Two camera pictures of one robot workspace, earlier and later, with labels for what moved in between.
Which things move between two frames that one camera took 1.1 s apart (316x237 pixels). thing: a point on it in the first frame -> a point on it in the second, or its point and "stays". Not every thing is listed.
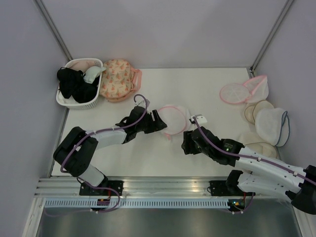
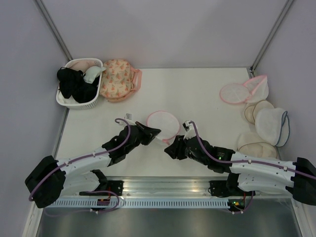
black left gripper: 156,125 -> 149,133
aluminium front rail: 137,186 stays
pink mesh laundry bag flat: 234,93 stays
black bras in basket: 72,84 stays
